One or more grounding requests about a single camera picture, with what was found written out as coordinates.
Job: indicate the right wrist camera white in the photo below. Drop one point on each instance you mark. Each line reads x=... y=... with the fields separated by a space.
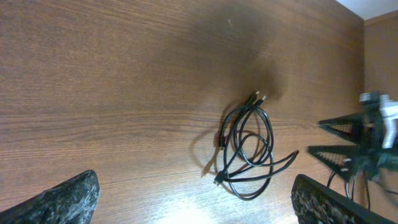
x=386 y=109

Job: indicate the right camera cable black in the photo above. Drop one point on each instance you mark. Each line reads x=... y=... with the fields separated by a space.
x=378 y=196

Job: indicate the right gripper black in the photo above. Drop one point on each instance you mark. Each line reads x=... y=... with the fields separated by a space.
x=344 y=160

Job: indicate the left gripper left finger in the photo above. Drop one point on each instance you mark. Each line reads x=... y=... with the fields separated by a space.
x=73 y=201

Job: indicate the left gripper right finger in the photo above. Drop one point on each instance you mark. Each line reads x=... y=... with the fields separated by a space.
x=315 y=203

